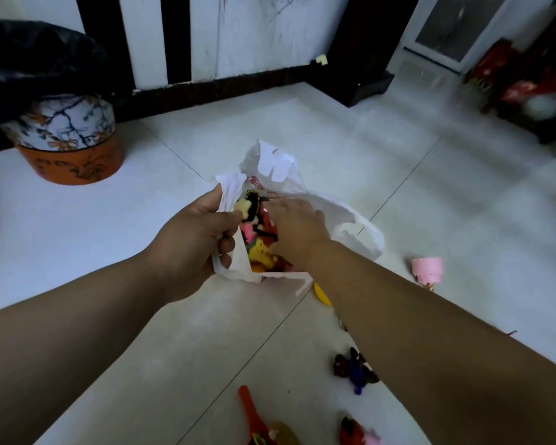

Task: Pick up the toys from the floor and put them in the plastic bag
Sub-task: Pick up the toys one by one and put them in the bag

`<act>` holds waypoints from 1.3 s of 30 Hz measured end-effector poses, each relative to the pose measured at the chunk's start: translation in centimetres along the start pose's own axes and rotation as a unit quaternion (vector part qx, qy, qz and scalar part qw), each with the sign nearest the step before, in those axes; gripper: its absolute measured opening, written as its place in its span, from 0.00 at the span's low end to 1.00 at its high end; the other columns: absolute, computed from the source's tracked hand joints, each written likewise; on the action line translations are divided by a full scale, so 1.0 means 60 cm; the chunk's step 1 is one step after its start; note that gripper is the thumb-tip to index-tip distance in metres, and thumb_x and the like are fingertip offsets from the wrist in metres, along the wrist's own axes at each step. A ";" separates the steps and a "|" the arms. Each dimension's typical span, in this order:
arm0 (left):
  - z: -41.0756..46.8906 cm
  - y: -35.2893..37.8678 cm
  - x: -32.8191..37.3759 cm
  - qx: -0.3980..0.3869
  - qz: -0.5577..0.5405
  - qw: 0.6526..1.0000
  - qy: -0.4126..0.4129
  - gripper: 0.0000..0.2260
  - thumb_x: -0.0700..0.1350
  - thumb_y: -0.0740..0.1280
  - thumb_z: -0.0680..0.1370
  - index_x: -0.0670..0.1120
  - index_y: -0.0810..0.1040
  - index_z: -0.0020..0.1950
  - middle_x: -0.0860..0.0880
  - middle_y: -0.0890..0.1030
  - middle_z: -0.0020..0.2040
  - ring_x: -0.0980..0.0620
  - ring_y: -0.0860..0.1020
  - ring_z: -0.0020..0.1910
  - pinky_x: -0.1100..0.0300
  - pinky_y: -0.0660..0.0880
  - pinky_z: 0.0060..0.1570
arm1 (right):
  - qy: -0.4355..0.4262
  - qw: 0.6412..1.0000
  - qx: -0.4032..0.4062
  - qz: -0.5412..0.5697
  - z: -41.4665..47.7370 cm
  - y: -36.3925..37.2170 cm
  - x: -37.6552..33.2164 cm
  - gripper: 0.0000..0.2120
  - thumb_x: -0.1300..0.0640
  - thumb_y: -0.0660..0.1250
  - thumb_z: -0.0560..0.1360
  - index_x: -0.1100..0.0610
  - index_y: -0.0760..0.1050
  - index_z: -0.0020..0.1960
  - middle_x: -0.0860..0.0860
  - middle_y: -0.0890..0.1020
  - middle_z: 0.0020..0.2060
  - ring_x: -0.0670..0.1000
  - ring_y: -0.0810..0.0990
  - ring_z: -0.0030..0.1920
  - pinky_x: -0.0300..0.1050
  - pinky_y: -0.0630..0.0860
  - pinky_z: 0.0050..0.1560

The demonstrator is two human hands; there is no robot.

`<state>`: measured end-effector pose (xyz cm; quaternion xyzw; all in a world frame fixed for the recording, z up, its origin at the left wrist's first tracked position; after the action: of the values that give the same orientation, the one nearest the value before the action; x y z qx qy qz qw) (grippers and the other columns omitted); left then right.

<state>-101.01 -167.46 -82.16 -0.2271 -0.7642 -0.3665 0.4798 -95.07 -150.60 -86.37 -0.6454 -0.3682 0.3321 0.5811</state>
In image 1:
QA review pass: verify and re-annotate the person's left hand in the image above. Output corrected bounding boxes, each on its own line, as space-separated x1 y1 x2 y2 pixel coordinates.
141 182 244 307

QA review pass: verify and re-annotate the person's right hand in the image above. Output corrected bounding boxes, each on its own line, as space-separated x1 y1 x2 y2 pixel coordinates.
261 197 332 274

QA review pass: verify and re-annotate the yellow duck face toy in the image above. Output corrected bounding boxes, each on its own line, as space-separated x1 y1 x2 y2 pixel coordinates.
234 197 256 223

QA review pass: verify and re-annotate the white plastic bag red print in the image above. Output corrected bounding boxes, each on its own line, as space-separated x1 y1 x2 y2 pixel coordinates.
208 139 386 297

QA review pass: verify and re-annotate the pink cupcake toy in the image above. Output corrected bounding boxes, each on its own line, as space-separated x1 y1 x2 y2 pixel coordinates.
410 256 445 292

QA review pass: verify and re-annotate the person's right forearm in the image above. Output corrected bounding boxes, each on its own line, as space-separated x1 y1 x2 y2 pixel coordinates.
303 239 556 445

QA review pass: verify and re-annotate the person's left forearm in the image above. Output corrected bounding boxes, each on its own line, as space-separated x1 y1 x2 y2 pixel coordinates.
0 252 170 445

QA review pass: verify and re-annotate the black framed white partition door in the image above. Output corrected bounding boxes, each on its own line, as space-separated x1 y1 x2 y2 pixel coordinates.
74 0 423 109

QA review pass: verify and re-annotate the black bin liner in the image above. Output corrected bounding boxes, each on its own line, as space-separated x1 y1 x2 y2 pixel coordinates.
0 19 121 125

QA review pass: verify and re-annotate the white glass panel door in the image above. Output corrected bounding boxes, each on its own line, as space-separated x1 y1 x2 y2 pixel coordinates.
400 0 556 75

